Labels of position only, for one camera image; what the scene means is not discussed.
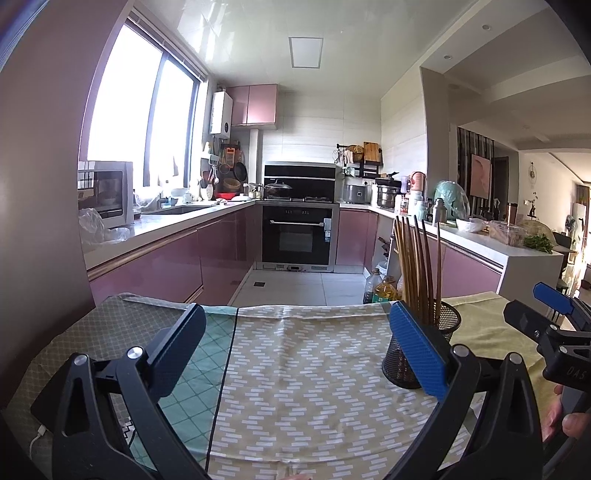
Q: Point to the white countertop oven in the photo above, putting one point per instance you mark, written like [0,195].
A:
[115,194]

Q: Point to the black mesh utensil holder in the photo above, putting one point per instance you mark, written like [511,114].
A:
[399,364]

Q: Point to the stainless steel thermos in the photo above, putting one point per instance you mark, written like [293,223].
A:
[438,211]

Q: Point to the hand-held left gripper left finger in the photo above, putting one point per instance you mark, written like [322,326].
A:
[178,344]

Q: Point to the orange grater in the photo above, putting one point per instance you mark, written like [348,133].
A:
[229,154]

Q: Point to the grey refrigerator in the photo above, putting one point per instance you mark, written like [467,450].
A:
[46,138]

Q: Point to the red bowl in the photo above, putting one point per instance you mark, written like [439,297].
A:
[227,196]

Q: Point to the pink framed picture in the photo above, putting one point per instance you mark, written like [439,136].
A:
[480,174]

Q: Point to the pink base cabinets with sink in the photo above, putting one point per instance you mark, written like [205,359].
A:
[217,249]

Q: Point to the striped curtain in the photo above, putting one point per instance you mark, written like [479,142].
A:
[464,161]

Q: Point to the green leafy vegetables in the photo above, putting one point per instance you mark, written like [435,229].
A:
[540,243]

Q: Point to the black frying pan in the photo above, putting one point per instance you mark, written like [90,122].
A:
[240,170]

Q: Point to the black dish rack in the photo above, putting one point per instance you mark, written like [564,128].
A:
[358,166]

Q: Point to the stainless steel pot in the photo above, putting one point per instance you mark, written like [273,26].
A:
[388,195]

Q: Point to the person's right hand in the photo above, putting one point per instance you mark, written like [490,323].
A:
[551,420]

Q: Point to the oil bottles on floor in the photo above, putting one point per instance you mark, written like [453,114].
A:
[371,285]

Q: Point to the pink kettle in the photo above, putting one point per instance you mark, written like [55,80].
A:
[418,181]

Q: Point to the steel kitchen sink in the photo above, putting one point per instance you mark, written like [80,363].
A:
[180,210]

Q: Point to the dark smartphone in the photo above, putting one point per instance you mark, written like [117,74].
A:
[44,410]

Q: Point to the black wok with lid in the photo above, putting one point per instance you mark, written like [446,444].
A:
[278,189]

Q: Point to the black range hood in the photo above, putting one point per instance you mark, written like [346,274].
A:
[300,177]

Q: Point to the black built-in oven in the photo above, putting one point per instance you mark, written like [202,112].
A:
[295,244]

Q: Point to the wall clock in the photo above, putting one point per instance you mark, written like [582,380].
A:
[532,170]

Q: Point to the white square duct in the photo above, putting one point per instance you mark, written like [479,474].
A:
[256,154]

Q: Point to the kitchen window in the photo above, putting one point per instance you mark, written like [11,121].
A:
[120,115]

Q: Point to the pink wall cabinet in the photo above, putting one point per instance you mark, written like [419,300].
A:
[258,104]

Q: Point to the white bowl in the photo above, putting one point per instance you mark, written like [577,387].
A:
[471,225]

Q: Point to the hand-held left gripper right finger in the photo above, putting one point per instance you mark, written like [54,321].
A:
[418,350]

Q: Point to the patchwork printed tablecloth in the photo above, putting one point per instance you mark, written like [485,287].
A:
[300,392]

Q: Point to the steel tumbler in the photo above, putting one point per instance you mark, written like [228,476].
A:
[510,213]

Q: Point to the white gas water heater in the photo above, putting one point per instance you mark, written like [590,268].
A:
[221,113]

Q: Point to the wooden cutting board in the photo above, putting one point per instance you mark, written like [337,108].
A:
[371,151]

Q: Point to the square ceiling light panel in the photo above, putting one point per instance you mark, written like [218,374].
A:
[305,51]

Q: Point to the bunch of wooden chopsticks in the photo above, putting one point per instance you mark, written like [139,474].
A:
[406,267]

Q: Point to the mint green appliance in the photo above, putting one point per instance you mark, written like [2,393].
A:
[452,201]

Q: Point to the clear plastic container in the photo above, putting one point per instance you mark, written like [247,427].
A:
[508,232]

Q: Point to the clear plastic bag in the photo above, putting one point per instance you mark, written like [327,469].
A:
[92,221]

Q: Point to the silver rice cooker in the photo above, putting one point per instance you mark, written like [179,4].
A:
[358,194]

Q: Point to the woven bamboo basket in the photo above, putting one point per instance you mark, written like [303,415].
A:
[231,184]

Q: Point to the pink peninsula base cabinets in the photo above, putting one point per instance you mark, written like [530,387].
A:
[471,277]

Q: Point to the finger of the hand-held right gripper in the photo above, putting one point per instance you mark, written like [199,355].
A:
[521,316]
[551,295]

